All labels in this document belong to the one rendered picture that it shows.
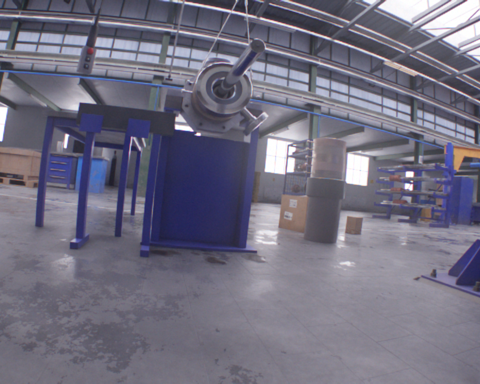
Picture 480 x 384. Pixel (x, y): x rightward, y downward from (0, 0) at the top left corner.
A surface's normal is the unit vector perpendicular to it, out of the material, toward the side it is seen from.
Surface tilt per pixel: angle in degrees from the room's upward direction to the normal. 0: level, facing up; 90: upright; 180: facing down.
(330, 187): 90
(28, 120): 90
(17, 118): 90
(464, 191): 90
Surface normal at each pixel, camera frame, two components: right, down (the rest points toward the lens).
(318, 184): -0.70, -0.09
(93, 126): 0.25, 0.00
